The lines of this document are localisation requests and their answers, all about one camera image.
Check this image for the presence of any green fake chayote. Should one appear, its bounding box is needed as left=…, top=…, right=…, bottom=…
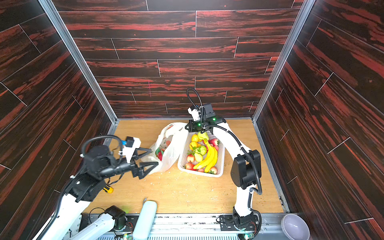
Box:
left=198, top=132, right=209, bottom=142

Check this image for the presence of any red fake dragon fruit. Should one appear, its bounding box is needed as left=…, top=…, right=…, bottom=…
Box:
left=155, top=147, right=165, bottom=161

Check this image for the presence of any white fruit-print plastic bag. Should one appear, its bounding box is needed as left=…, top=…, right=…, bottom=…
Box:
left=142, top=122, right=189, bottom=175

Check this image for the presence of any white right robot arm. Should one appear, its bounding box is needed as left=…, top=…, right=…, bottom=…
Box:
left=185, top=104, right=263, bottom=231

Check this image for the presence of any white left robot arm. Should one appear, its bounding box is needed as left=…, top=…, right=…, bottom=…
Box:
left=34, top=138, right=159, bottom=240

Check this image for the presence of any pink fake peach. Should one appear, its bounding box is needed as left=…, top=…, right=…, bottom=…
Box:
left=209, top=138, right=220, bottom=147

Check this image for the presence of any yellow fake banana bunch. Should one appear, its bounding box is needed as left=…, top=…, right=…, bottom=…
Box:
left=193, top=140, right=218, bottom=173

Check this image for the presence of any red fake apple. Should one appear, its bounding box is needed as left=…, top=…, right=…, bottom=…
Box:
left=187, top=154, right=195, bottom=163

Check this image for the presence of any yellow black screwdriver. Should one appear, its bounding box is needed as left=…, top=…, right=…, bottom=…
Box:
left=103, top=186, right=114, bottom=194

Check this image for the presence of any white plastic perforated basket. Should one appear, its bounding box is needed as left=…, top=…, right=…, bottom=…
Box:
left=178, top=132, right=225, bottom=178

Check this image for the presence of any pale green cylinder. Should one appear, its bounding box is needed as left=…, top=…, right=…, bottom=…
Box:
left=133, top=201, right=158, bottom=240

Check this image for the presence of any white bowl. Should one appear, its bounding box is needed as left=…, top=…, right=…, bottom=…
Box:
left=281, top=214, right=310, bottom=240

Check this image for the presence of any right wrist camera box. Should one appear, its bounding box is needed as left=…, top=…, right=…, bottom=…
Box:
left=188, top=106, right=201, bottom=121

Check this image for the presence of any metal base rail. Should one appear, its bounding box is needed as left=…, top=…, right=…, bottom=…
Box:
left=80, top=213, right=286, bottom=240

